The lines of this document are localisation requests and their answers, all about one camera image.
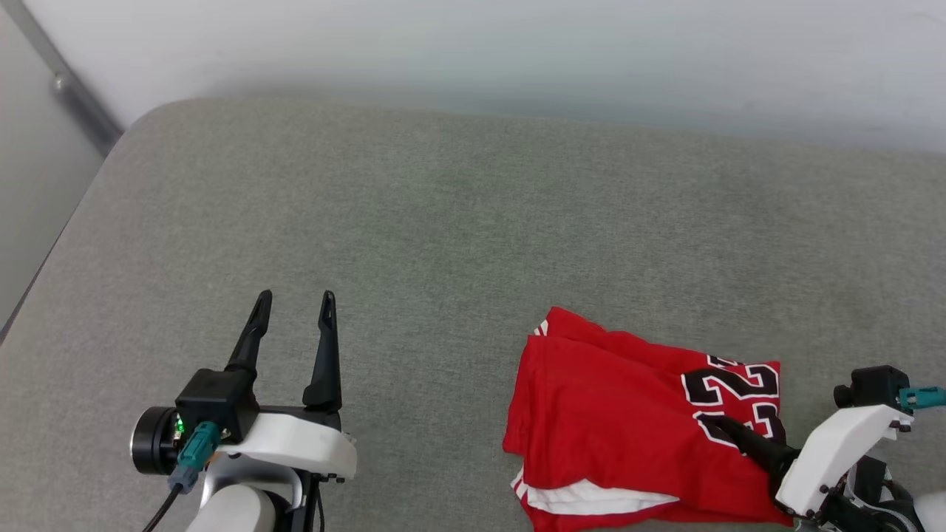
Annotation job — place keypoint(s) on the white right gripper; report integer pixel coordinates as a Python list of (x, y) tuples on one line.
[(835, 451)]

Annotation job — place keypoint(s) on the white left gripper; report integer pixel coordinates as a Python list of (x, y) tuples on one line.
[(295, 443)]

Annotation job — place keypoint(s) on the red basketball jersey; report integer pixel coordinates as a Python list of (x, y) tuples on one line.
[(606, 414)]

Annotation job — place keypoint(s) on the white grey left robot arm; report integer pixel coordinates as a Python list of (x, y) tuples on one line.
[(244, 502)]

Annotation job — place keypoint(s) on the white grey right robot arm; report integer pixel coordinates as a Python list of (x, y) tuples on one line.
[(879, 502)]

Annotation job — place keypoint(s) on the grey fabric sofa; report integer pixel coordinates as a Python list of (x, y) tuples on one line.
[(443, 244)]

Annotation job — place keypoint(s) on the grey metal pipe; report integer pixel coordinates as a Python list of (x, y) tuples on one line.
[(70, 89)]

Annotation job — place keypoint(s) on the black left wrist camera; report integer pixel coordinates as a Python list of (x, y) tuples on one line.
[(199, 414)]

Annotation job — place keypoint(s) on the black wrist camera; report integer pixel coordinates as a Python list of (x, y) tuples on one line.
[(199, 414), (872, 386)]

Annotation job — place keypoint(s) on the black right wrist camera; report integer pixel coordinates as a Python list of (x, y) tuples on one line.
[(872, 386)]

